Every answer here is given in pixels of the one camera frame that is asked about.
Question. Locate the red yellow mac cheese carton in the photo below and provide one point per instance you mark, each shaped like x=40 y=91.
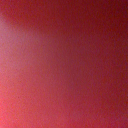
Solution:
x=63 y=66

